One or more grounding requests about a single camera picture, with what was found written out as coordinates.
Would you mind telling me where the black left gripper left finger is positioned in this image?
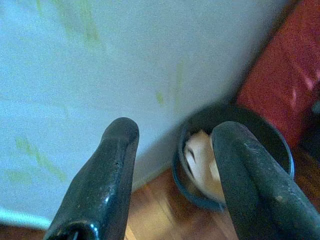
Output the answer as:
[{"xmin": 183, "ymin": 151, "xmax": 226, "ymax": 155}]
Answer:
[{"xmin": 43, "ymin": 116, "xmax": 140, "ymax": 240}]

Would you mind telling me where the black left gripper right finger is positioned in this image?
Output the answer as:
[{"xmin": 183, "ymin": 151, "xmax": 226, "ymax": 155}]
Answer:
[{"xmin": 211, "ymin": 120, "xmax": 320, "ymax": 240}]

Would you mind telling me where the black round waste bin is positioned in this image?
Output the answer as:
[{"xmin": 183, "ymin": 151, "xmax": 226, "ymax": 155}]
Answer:
[{"xmin": 172, "ymin": 104, "xmax": 296, "ymax": 213}]

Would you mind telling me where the crumpled white paper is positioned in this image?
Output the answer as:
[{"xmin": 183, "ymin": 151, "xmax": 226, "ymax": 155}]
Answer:
[{"xmin": 183, "ymin": 129, "xmax": 226, "ymax": 205}]

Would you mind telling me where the red folded mattress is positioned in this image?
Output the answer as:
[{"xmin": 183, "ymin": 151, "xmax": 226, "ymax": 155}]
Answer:
[{"xmin": 234, "ymin": 0, "xmax": 320, "ymax": 148}]

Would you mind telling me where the pale grey wall panel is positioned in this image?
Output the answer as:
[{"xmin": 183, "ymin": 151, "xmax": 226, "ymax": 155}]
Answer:
[{"xmin": 0, "ymin": 0, "xmax": 301, "ymax": 228}]

